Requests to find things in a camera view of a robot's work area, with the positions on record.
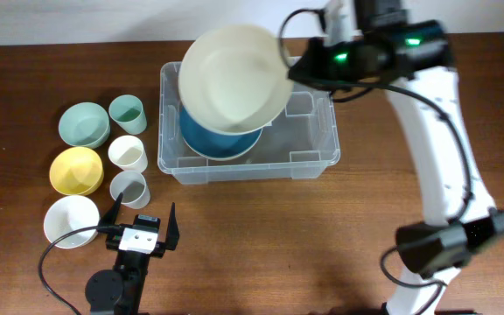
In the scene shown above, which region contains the yellow small bowl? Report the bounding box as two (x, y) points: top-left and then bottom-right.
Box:
(49, 147), (104, 196)

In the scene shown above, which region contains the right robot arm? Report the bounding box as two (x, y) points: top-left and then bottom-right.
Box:
(287, 1), (504, 314)

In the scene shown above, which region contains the beige bowl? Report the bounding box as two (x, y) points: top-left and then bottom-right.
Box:
(183, 126), (263, 162)
(178, 24), (293, 135)

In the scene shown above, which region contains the cream white cup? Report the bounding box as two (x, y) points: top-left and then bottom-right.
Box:
(108, 135), (148, 173)

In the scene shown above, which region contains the mint green small bowl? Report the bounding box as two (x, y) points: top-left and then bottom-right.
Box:
(59, 102), (111, 149)

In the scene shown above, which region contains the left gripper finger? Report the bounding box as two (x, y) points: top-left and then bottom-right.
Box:
(164, 203), (180, 251)
(97, 192), (123, 232)

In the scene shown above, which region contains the white small bowl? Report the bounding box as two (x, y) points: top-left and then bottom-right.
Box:
(43, 195), (100, 249)

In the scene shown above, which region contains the dark blue bowl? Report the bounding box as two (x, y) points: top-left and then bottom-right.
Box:
(178, 104), (263, 159)

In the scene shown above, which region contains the mint green cup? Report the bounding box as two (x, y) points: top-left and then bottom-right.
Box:
(108, 94), (147, 135)

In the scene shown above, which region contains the grey translucent cup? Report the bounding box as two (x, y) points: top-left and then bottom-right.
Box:
(109, 171), (151, 209)

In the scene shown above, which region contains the clear plastic storage bin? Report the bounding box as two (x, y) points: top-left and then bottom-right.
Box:
(157, 62), (341, 185)

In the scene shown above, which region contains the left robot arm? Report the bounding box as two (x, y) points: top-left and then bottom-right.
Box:
(85, 194), (180, 315)

